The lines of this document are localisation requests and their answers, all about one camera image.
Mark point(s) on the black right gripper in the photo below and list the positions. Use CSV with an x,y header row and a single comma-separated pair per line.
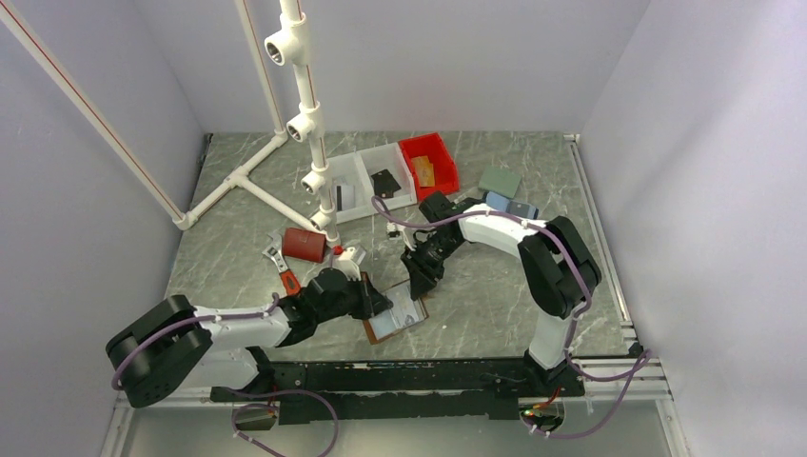
x,y
423,280

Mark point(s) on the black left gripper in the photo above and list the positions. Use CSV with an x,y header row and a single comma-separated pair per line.
x,y
372,302

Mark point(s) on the brown leather card holder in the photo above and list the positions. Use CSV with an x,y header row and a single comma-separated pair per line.
x,y
404,313

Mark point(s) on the grey card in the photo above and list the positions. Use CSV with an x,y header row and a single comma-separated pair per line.
x,y
385,189

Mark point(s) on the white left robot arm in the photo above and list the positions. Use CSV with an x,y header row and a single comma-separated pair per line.
x,y
176,345

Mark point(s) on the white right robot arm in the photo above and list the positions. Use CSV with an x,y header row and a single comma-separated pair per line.
x,y
558,267

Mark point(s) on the dark red card holder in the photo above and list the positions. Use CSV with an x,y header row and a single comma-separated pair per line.
x,y
304,244

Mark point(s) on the black card in bin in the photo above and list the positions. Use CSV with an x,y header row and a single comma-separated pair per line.
x,y
383,174

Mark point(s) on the orange card in bin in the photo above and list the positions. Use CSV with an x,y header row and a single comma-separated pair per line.
x,y
424,171

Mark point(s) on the blue card holder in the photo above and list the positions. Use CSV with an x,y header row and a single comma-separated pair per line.
x,y
501,203

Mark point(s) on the green card holder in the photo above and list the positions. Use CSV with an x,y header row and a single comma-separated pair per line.
x,y
501,181

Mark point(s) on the red plastic bin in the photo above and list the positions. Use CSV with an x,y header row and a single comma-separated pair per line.
x,y
445,169

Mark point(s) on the clear left plastic bin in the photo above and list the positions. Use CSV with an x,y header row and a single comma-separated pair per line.
x,y
349,169

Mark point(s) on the clear plastic bin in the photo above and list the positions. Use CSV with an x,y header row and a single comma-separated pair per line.
x,y
349,169
389,157

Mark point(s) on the clear middle plastic bin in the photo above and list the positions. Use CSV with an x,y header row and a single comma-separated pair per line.
x,y
389,157

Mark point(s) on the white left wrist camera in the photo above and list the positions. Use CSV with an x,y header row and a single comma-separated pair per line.
x,y
348,261

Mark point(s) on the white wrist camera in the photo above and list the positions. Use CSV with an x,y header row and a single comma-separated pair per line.
x,y
400,233
348,261

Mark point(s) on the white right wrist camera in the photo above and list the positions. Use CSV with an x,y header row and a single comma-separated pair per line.
x,y
400,233

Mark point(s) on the adjustable wrench red handle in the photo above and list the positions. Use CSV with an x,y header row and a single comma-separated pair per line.
x,y
273,252

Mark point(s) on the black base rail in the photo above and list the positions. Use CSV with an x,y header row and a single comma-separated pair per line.
x,y
495,388

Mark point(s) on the white pvc pipe frame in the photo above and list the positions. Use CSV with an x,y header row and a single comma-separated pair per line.
x,y
15,23

